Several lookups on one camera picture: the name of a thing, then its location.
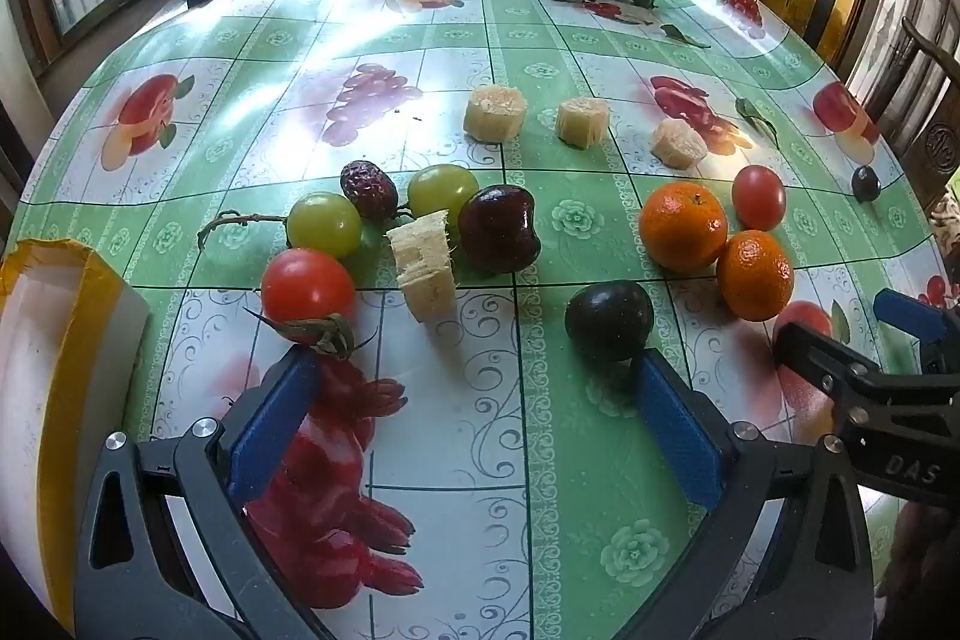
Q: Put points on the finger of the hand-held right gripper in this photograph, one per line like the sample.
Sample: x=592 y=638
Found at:
x=817 y=359
x=911 y=314

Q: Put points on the green fruit-print tablecloth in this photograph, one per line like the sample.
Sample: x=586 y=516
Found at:
x=570 y=385

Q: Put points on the brown grape stem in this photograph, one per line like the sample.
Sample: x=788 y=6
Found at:
x=225 y=218

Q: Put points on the red jujube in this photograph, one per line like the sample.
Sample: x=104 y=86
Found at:
x=367 y=188

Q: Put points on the split sugarcane piece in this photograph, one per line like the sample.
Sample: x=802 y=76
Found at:
x=424 y=272

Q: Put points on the stemless cherry tomato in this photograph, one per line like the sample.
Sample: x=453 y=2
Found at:
x=757 y=197

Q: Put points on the peeled sugarcane piece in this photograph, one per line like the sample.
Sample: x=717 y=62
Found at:
x=583 y=123
x=679 y=144
x=495 y=114

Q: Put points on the white foam box yellow tape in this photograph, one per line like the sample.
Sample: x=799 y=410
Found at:
x=45 y=385

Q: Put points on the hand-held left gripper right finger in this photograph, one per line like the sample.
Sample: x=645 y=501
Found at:
x=679 y=437

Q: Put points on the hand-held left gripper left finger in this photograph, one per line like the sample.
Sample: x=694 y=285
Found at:
x=274 y=419

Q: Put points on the small orange mandarin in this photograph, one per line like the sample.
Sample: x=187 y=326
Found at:
x=754 y=275

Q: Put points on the cherry tomato with green stem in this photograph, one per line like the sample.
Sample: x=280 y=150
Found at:
x=307 y=287

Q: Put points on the wooden chair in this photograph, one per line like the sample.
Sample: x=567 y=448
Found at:
x=934 y=115

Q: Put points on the green grape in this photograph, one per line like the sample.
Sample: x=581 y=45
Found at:
x=442 y=192
x=324 y=224

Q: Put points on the large orange mandarin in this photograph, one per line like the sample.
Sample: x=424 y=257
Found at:
x=682 y=225

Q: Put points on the small dark grape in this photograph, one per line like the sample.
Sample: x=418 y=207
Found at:
x=865 y=184

